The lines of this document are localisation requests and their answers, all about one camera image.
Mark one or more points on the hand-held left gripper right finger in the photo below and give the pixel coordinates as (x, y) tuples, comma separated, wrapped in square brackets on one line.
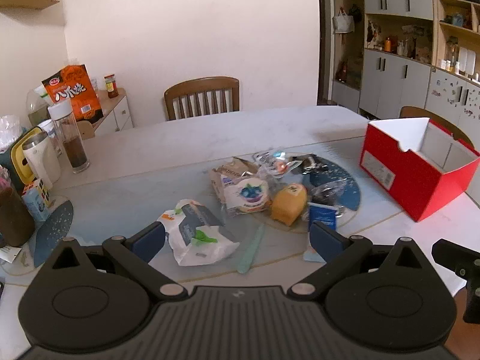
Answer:
[(325, 242)]

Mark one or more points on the crumpled brown paper bag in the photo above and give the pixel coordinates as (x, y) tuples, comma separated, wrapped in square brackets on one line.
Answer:
[(232, 168)]

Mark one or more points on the small blue packet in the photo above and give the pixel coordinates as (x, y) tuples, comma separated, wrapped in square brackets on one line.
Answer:
[(322, 215)]

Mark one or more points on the white mug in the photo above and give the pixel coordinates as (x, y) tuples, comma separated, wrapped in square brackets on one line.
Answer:
[(41, 161)]

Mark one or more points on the mint green plastic strip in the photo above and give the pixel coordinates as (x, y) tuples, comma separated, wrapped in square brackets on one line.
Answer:
[(252, 249)]

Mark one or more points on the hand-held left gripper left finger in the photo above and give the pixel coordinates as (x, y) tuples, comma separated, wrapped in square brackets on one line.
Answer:
[(149, 240)]

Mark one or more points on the small wooden chair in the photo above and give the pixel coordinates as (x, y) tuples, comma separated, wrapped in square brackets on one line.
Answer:
[(85, 129)]

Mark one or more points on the clear packet with dark contents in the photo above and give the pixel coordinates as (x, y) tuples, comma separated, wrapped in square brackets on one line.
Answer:
[(326, 193)]

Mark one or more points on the grey wall cabinet unit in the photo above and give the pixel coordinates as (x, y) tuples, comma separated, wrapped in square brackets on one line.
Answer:
[(390, 71)]

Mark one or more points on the orange snack bag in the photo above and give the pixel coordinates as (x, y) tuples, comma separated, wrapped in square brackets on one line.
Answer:
[(77, 93)]

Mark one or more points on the clear packet with orange toy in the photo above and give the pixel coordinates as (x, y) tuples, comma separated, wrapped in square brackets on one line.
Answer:
[(275, 165)]

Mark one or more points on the white desktop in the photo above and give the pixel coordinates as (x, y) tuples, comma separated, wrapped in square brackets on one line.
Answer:
[(225, 135)]

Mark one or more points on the wooden chair with slatted back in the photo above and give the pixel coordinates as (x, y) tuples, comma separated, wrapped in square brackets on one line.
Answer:
[(202, 86)]

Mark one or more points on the sauce jar with red lid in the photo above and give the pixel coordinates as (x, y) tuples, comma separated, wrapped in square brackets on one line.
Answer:
[(111, 86)]

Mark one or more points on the brown jar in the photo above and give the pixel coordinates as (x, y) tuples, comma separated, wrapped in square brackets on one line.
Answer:
[(13, 221)]

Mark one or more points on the orange jar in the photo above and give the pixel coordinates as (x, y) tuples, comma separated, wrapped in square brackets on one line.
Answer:
[(390, 45)]

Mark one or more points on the puzzle cube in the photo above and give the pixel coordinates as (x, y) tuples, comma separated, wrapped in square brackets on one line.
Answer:
[(37, 189)]

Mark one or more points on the yellow bread snack packet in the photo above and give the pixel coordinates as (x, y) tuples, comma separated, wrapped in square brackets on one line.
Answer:
[(288, 204)]

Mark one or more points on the clear plastic bag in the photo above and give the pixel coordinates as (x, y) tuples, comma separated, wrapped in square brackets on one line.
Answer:
[(8, 131)]

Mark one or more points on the small blue carton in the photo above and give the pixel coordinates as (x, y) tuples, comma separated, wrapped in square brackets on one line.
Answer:
[(35, 206)]

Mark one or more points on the purple white pastry packet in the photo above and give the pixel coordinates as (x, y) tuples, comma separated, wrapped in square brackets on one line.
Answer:
[(245, 195)]

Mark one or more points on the wooden chair with curved back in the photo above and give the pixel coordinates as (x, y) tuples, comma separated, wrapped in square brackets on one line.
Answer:
[(438, 122)]

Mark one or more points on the red cardboard box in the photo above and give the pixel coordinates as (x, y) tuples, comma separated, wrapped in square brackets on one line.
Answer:
[(405, 180)]

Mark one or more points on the white side cabinet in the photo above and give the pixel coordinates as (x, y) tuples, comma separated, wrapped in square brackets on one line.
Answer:
[(116, 114)]

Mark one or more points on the white tote bag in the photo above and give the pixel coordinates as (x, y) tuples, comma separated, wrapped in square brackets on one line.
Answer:
[(343, 22)]

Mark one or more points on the large dark blue fan-shaped mat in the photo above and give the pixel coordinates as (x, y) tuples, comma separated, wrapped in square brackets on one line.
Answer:
[(348, 191)]

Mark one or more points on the small dark blue fan-shaped mat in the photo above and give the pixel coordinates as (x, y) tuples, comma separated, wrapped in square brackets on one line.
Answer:
[(50, 232)]

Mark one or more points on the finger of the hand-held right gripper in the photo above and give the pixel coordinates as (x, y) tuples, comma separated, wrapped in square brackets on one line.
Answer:
[(455, 257)]

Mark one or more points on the black snack packet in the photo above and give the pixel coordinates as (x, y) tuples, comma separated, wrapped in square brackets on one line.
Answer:
[(311, 162)]

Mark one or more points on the yellow green tissue box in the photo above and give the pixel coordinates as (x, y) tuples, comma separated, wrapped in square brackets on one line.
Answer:
[(13, 161)]

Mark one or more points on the glass bottle with white lid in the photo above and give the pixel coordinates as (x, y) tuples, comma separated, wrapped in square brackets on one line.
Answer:
[(71, 138)]

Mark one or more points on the white snack packet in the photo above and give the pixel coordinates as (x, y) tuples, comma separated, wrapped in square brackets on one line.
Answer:
[(210, 243)]

